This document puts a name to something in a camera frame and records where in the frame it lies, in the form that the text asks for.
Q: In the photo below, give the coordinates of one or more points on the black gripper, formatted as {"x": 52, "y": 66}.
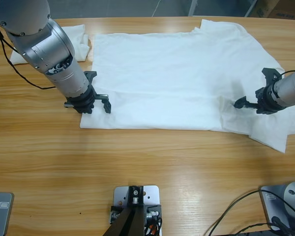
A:
{"x": 268, "y": 103}
{"x": 84, "y": 104}

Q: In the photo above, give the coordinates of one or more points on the white T-shirt with black print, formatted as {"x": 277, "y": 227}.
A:
{"x": 162, "y": 81}

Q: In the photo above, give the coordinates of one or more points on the white metal leg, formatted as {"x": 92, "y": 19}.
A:
{"x": 250, "y": 7}
{"x": 193, "y": 7}

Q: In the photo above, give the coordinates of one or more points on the white mounting block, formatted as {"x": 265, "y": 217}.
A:
{"x": 153, "y": 194}

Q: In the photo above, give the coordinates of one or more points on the cardboard box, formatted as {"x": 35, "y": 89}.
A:
{"x": 285, "y": 7}

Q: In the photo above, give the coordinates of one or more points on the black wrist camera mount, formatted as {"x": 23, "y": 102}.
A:
{"x": 91, "y": 75}

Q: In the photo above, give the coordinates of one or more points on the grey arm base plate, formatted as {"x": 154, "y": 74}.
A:
{"x": 269, "y": 209}
{"x": 2, "y": 218}

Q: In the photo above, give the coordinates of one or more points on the dark camera post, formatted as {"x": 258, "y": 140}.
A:
{"x": 130, "y": 221}

